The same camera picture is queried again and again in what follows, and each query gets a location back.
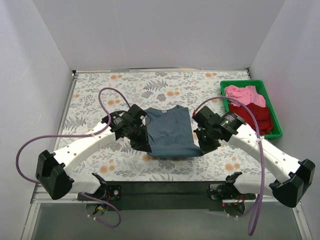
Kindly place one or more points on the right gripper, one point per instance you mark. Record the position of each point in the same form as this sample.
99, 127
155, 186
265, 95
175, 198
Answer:
207, 143

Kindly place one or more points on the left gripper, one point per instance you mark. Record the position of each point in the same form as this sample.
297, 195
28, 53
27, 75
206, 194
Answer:
140, 139

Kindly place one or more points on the blue grey t shirt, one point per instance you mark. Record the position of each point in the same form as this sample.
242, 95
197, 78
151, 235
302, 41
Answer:
170, 133

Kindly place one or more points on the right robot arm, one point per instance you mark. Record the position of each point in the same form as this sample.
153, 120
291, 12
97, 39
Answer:
290, 178

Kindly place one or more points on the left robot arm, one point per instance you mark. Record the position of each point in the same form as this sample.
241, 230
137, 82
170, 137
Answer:
55, 171

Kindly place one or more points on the red t shirt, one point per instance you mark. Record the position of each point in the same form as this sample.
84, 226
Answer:
261, 114

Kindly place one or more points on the pink t shirt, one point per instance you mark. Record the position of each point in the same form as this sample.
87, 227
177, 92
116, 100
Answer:
246, 95

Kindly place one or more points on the floral table mat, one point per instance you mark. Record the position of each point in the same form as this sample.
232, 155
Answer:
96, 94

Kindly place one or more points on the green plastic bin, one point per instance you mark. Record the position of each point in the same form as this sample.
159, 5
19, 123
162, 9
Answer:
276, 132

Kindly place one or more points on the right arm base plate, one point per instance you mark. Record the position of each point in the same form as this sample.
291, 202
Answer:
223, 192

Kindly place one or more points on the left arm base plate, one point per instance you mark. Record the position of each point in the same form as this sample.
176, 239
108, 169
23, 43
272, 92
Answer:
107, 193

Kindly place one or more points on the aluminium frame rail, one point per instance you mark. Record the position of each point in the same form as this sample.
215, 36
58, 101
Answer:
168, 195

